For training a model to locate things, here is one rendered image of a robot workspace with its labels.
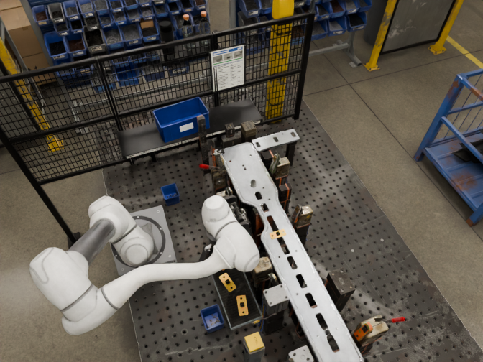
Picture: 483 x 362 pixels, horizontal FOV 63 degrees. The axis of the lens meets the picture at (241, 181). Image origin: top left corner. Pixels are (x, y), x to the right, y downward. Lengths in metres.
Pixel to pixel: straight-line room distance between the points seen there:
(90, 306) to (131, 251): 0.55
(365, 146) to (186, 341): 2.57
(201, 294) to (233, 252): 0.92
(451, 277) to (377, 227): 1.02
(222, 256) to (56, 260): 0.56
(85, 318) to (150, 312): 0.77
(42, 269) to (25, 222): 2.25
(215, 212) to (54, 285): 0.58
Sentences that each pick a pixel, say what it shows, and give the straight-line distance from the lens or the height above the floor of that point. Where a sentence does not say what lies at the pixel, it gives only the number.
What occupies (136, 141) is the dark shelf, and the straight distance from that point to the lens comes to 2.49.
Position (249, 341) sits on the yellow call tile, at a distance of 1.68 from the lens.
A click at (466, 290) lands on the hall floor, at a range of 3.42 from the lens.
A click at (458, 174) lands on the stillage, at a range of 3.82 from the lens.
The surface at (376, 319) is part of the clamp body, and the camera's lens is 1.93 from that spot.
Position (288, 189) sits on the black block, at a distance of 2.24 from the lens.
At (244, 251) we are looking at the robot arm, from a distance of 1.34.
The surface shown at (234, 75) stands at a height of 1.24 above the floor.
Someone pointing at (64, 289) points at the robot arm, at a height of 1.52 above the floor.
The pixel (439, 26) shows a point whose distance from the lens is 5.26.
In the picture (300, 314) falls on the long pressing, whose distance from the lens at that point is 1.90.
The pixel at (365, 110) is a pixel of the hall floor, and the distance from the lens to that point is 4.33.
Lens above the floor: 2.78
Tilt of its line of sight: 52 degrees down
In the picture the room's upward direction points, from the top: straight up
